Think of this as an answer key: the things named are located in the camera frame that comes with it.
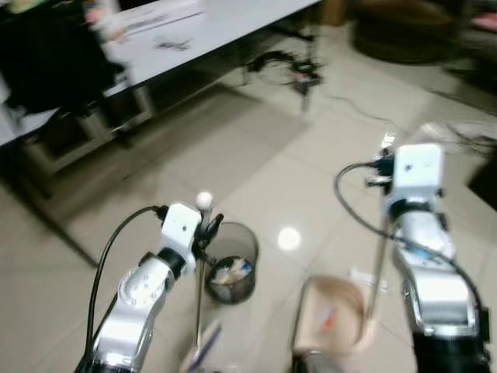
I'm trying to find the broom with metal stick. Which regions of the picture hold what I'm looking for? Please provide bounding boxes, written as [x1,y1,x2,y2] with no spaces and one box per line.
[182,191,226,373]

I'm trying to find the beige long-handled dustpan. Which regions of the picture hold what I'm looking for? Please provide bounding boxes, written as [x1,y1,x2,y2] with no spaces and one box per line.
[291,134,397,360]

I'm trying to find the dark floor mat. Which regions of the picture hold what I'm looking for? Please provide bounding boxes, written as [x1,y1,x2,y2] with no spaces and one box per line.
[464,155,497,207]

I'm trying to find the black mesh waste bin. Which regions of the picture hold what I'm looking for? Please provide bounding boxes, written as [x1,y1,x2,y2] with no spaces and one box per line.
[203,222,259,305]

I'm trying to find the crumpled paper rubbish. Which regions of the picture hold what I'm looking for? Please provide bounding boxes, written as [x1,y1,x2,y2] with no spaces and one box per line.
[210,260,254,287]

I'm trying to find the grey under-table cabinet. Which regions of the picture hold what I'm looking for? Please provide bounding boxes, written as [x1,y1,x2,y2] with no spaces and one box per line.
[22,84,158,178]

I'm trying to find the long white table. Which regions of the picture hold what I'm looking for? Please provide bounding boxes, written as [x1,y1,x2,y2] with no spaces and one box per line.
[0,0,324,150]

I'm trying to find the white printed cardboard box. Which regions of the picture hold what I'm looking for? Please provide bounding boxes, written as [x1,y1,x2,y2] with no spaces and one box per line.
[99,0,207,44]

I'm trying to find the black cloth bag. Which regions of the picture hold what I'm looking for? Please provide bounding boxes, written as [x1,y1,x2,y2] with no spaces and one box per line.
[0,22,125,119]

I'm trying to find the dark brown round pouf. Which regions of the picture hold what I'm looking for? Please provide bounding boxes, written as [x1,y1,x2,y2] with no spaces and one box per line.
[351,0,461,64]

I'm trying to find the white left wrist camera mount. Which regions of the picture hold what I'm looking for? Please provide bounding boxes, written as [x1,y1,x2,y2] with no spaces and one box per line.
[160,204,203,263]

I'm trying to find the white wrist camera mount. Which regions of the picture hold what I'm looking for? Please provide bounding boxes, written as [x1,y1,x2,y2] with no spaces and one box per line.
[160,204,203,263]
[391,144,446,207]

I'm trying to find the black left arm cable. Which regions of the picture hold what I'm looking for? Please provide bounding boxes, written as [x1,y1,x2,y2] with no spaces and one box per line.
[84,205,169,371]

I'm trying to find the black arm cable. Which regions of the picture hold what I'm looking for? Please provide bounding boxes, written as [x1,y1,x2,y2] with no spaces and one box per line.
[84,205,169,371]
[335,160,487,327]

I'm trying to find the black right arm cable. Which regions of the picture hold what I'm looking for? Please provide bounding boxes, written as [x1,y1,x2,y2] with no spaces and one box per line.
[335,160,487,327]

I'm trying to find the power strip with black cables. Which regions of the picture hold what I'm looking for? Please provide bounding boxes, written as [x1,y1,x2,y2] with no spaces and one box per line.
[247,50,324,92]

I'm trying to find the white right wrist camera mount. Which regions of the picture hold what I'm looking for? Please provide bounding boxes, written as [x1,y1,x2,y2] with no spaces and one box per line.
[391,144,446,207]

